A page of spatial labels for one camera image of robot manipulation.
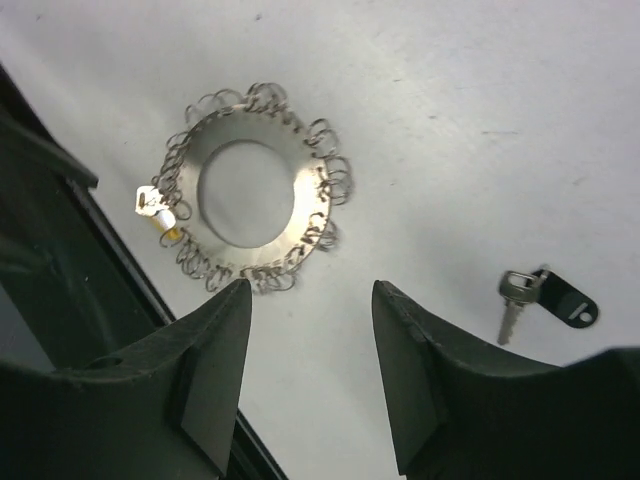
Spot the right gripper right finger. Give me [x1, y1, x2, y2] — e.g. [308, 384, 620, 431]
[372, 281, 639, 479]

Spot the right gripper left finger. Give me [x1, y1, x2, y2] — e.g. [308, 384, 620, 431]
[1, 280, 252, 479]

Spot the black tag key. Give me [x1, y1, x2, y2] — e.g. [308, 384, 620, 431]
[497, 265, 600, 346]

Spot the yellow tag key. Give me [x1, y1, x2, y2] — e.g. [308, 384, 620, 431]
[135, 185, 183, 245]

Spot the white disc wire keyring holder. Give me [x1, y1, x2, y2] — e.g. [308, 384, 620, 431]
[149, 82, 354, 294]

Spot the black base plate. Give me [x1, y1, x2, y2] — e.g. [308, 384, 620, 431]
[1, 75, 284, 479]

